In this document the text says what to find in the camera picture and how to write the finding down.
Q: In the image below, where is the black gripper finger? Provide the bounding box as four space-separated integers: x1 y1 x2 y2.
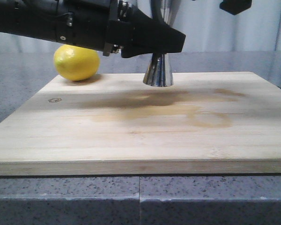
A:
219 0 252 15

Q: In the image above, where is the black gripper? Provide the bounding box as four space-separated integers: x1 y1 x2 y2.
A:
56 0 186 58

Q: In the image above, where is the steel hourglass jigger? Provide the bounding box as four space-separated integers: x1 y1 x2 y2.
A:
143 0 181 87

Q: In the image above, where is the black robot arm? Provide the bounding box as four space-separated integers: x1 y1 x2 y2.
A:
0 0 185 58

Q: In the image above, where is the grey curtain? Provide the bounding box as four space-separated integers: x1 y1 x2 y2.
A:
0 0 281 53

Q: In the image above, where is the yellow lemon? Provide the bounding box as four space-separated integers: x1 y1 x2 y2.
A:
53 45 100 81

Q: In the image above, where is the wooden cutting board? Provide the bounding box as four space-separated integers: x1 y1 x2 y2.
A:
0 72 281 176

